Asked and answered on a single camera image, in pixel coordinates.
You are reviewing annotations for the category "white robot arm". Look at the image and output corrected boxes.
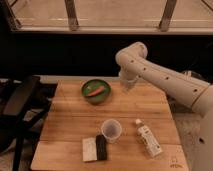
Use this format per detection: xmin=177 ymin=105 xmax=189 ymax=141
xmin=115 ymin=42 xmax=213 ymax=171

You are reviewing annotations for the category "orange carrot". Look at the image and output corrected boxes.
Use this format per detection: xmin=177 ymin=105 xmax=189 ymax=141
xmin=86 ymin=86 xmax=104 ymax=97

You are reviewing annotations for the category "green round plate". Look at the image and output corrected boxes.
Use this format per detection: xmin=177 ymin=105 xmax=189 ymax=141
xmin=81 ymin=79 xmax=111 ymax=105

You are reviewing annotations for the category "clear plastic cup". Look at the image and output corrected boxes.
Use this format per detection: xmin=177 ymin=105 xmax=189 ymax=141
xmin=101 ymin=119 xmax=122 ymax=143

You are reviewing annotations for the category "metal bowl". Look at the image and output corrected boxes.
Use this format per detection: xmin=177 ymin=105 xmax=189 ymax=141
xmin=182 ymin=70 xmax=205 ymax=80

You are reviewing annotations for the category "black sponge block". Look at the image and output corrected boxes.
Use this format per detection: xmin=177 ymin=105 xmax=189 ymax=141
xmin=96 ymin=135 xmax=107 ymax=160

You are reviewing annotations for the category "white lying bottle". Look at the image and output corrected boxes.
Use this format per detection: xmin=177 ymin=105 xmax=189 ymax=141
xmin=135 ymin=119 xmax=163 ymax=157

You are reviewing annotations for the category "white sponge block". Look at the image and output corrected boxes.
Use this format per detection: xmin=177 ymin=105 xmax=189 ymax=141
xmin=82 ymin=138 xmax=97 ymax=162

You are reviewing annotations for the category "black office chair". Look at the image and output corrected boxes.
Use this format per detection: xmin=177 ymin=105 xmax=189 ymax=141
xmin=0 ymin=75 xmax=57 ymax=171

